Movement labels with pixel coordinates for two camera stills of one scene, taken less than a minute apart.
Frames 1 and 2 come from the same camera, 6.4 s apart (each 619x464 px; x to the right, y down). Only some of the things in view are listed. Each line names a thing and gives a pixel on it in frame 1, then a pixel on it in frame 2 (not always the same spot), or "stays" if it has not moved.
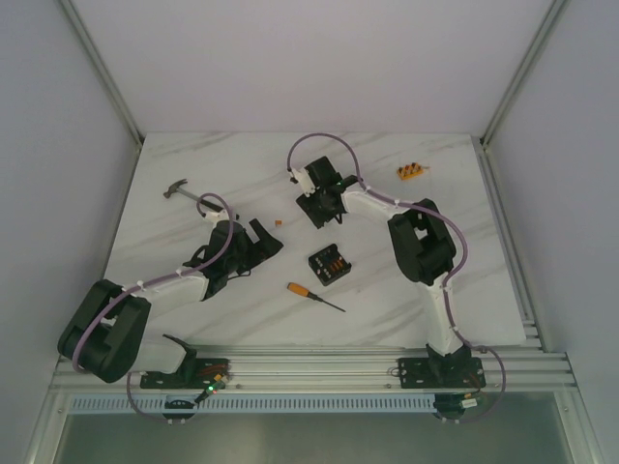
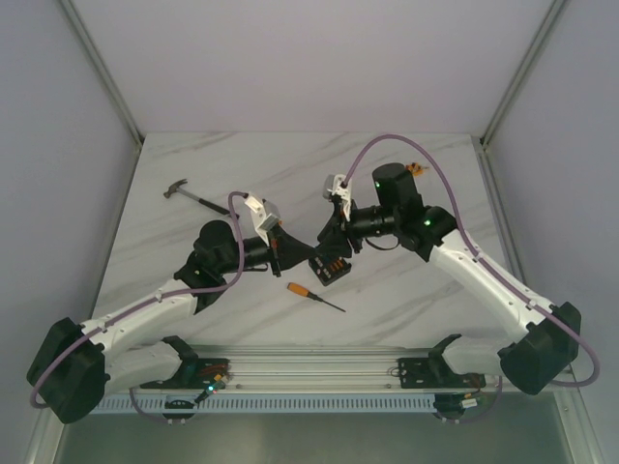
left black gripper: [252, 246] to [276, 252]
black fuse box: [329, 264] stays
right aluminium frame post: [540, 39] stays
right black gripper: [317, 218] to [334, 238]
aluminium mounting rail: [516, 366] stays
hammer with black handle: [175, 188] stays
